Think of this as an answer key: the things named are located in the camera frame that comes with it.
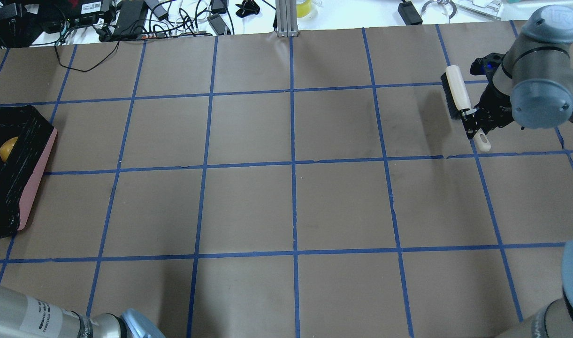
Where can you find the yellow tape roll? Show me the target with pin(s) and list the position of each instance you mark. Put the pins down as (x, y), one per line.
(303, 8)

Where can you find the bin with black bag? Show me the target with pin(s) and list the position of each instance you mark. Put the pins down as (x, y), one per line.
(21, 174)

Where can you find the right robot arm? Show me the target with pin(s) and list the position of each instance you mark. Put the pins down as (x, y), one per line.
(531, 84)

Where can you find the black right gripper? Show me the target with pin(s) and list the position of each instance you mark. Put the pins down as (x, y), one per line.
(496, 109)

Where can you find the orange yellow potato lump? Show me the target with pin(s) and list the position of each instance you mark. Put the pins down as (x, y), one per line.
(6, 148)

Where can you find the aluminium frame post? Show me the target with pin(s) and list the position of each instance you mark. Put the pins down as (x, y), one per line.
(286, 18)

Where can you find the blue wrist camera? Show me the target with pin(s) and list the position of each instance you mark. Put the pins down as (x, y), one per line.
(486, 65)

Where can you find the black power brick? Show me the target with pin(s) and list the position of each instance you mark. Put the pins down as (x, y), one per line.
(130, 20)

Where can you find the white hand brush black bristles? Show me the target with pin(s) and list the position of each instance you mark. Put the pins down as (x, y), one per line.
(460, 108)

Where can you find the black power adapter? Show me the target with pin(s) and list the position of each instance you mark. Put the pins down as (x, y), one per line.
(409, 13)

